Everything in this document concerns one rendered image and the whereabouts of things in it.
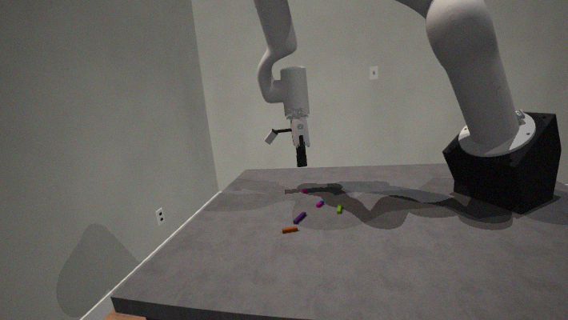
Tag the purple rod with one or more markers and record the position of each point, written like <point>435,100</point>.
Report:
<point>299,218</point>

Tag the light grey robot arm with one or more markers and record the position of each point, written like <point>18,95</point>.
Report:
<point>462,37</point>

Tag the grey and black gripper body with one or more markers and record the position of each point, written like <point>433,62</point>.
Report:
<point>299,127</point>

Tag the orange rod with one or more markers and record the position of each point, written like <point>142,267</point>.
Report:
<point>289,230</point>

